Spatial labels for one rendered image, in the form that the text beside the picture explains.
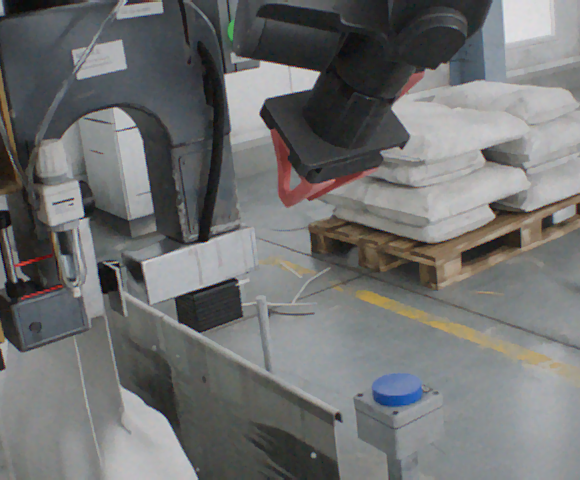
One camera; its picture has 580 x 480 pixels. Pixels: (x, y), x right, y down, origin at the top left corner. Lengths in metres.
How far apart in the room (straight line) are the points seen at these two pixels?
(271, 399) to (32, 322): 0.58
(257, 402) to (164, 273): 0.52
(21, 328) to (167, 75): 0.30
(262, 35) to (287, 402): 0.88
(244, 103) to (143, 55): 4.84
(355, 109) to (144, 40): 0.37
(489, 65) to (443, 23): 6.12
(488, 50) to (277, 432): 5.39
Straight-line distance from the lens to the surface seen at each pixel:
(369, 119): 0.64
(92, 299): 0.98
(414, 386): 1.09
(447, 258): 3.65
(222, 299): 1.04
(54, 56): 0.91
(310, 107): 0.66
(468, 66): 6.88
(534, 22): 7.57
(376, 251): 3.87
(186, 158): 0.98
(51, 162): 0.86
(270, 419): 1.45
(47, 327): 0.94
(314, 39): 0.58
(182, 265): 1.00
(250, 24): 0.58
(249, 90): 5.79
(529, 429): 2.67
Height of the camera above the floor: 1.36
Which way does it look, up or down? 18 degrees down
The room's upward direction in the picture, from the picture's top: 7 degrees counter-clockwise
